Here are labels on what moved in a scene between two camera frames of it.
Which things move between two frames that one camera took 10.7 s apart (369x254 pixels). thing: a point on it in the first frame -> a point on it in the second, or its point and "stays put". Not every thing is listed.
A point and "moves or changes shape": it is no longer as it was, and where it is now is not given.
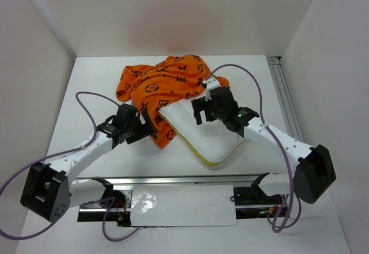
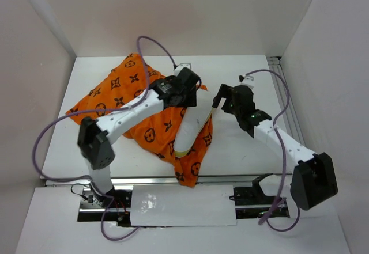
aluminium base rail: (251, 203) stays put
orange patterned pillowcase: (155, 87) moves or changes shape
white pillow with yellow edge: (211, 140) moves or changes shape
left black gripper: (142, 132) -> (191, 101)
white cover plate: (183, 205) stays put
